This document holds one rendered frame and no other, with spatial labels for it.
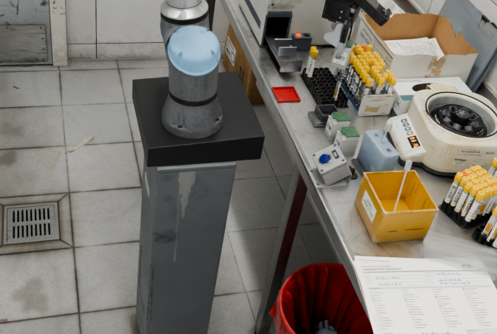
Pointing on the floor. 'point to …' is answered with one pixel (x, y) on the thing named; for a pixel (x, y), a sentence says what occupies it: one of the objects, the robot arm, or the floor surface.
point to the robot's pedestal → (180, 244)
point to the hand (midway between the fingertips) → (343, 49)
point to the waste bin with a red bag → (319, 302)
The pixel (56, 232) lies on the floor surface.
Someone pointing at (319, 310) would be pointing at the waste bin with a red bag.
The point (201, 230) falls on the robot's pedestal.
